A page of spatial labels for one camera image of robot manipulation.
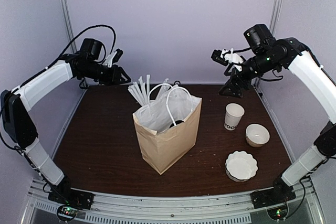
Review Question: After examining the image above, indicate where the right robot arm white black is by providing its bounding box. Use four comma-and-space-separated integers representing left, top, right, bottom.
211, 24, 335, 204

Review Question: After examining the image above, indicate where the black plastic cup lid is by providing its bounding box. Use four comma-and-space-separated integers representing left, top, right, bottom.
170, 120, 183, 128

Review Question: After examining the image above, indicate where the left aluminium corner post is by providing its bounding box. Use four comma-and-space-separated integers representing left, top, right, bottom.
54, 0, 89, 90

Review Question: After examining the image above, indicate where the aluminium front rail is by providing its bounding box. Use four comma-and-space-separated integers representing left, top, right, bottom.
26, 174, 320, 224

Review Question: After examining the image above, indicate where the white round bowl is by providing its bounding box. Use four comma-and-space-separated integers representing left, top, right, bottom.
245, 124, 270, 148

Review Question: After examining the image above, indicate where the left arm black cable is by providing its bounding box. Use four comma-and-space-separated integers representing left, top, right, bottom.
0, 24, 117, 130

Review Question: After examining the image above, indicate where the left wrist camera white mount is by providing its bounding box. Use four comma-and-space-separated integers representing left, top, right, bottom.
102, 49, 123, 68

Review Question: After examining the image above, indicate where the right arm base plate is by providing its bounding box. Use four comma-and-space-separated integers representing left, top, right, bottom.
250, 188, 296, 209

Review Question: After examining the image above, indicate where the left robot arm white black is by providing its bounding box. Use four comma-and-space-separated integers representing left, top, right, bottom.
1, 38, 131, 205

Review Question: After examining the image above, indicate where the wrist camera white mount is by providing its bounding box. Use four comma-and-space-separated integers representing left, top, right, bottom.
211, 48, 245, 72
102, 49, 123, 68

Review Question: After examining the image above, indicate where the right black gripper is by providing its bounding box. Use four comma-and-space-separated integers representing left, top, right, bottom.
219, 50, 280, 98

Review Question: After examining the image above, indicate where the brown paper bag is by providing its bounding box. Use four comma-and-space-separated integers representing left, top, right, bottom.
133, 84, 202, 175

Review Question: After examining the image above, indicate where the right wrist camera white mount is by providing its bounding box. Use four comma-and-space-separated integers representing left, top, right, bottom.
211, 48, 245, 72

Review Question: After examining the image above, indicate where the white scalloped dish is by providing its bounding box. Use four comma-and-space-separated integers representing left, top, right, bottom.
225, 151, 258, 182

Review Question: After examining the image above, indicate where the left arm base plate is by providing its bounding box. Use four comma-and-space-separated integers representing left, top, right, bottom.
48, 189, 94, 210

